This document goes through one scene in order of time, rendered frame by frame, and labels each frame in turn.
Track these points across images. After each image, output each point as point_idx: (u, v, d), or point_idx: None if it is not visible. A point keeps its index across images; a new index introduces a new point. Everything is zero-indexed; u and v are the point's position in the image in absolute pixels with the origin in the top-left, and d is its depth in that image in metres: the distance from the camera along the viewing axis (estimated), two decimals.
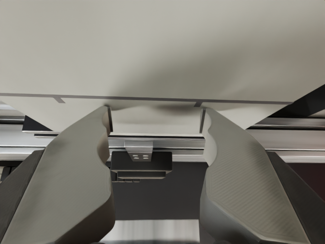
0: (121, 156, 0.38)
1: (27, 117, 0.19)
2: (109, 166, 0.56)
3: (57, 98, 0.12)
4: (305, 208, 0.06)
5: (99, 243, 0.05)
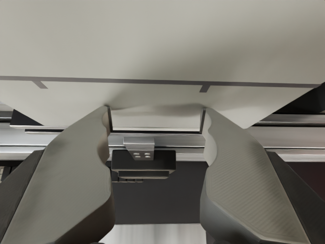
0: (122, 155, 0.36)
1: (16, 111, 0.17)
2: (111, 165, 0.54)
3: (37, 82, 0.10)
4: (305, 208, 0.06)
5: (99, 243, 0.05)
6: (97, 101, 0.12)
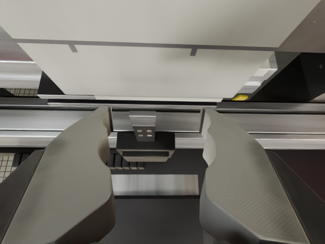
0: (126, 137, 0.40)
1: (41, 83, 0.21)
2: (114, 153, 0.58)
3: (71, 45, 0.13)
4: (304, 208, 0.06)
5: (99, 243, 0.05)
6: (112, 66, 0.16)
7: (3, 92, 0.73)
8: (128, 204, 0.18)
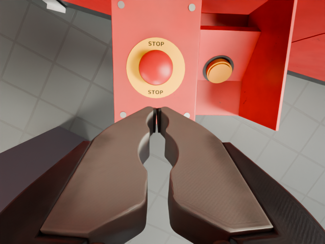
0: None
1: None
2: None
3: None
4: (262, 191, 0.06)
5: (99, 243, 0.05)
6: None
7: None
8: None
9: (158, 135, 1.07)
